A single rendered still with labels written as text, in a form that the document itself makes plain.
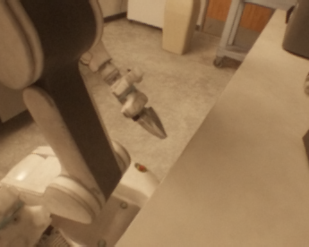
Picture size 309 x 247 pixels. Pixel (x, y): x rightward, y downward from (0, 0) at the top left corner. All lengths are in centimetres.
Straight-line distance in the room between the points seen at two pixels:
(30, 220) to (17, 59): 28
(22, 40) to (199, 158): 28
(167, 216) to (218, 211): 6
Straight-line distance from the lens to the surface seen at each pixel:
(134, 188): 87
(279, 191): 30
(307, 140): 35
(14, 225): 44
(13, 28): 35
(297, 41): 78
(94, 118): 53
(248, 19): 384
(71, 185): 57
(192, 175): 26
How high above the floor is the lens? 110
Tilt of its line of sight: 41 degrees down
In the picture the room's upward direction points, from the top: 9 degrees clockwise
